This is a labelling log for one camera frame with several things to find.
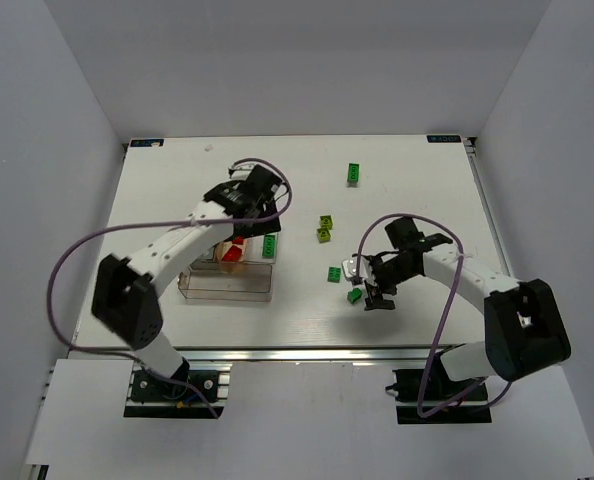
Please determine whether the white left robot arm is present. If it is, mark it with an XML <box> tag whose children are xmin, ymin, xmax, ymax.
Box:
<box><xmin>91</xmin><ymin>158</ymin><xmax>292</xmax><ymax>385</ymax></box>

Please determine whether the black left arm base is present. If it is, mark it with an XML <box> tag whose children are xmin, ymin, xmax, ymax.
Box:
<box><xmin>123</xmin><ymin>360</ymin><xmax>231</xmax><ymax>420</ymax></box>

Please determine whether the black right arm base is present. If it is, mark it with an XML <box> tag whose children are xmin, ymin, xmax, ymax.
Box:
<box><xmin>384</xmin><ymin>348</ymin><xmax>492</xmax><ymax>426</ymax></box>

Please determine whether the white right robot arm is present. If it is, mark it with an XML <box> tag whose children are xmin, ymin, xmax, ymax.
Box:
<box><xmin>345</xmin><ymin>215</ymin><xmax>571</xmax><ymax>382</ymax></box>

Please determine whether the small green lego brick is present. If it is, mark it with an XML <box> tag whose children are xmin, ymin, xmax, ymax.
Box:
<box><xmin>327</xmin><ymin>266</ymin><xmax>341</xmax><ymax>283</ymax></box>

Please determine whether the lime lego brick upper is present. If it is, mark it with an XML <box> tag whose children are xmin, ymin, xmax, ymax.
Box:
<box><xmin>319</xmin><ymin>215</ymin><xmax>333</xmax><ymax>230</ymax></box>

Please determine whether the lime lego brick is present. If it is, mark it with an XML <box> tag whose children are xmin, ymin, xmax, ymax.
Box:
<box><xmin>316</xmin><ymin>228</ymin><xmax>331</xmax><ymax>243</ymax></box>
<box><xmin>319</xmin><ymin>215</ymin><xmax>333</xmax><ymax>230</ymax></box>

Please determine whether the lime lego brick lower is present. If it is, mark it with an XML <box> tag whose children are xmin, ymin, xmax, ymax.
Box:
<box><xmin>316</xmin><ymin>228</ymin><xmax>331</xmax><ymax>243</ymax></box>

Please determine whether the green long lego far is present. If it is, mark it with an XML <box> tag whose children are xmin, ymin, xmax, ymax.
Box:
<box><xmin>347</xmin><ymin>163</ymin><xmax>360</xmax><ymax>187</ymax></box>

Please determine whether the clear long front bin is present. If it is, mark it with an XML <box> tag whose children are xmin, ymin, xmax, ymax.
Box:
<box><xmin>177</xmin><ymin>260</ymin><xmax>273</xmax><ymax>302</ymax></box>

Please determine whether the blue label left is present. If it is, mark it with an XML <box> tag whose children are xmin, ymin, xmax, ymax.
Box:
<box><xmin>129</xmin><ymin>138</ymin><xmax>164</xmax><ymax>148</ymax></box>

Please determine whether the blue label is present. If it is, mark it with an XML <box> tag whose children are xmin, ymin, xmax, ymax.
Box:
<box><xmin>129</xmin><ymin>138</ymin><xmax>164</xmax><ymax>148</ymax></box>
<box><xmin>426</xmin><ymin>134</ymin><xmax>462</xmax><ymax>144</ymax></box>

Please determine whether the blue label right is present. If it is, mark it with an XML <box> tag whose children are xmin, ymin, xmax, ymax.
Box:
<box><xmin>426</xmin><ymin>134</ymin><xmax>462</xmax><ymax>144</ymax></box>

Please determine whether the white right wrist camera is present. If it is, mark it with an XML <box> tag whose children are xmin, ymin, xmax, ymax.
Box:
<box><xmin>341</xmin><ymin>256</ymin><xmax>374</xmax><ymax>286</ymax></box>

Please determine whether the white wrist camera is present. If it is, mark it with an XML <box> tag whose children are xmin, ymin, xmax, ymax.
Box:
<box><xmin>341</xmin><ymin>256</ymin><xmax>374</xmax><ymax>286</ymax></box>
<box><xmin>228</xmin><ymin>164</ymin><xmax>252</xmax><ymax>182</ymax></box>

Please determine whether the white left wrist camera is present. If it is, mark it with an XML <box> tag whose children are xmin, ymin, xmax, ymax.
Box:
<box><xmin>228</xmin><ymin>164</ymin><xmax>252</xmax><ymax>182</ymax></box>

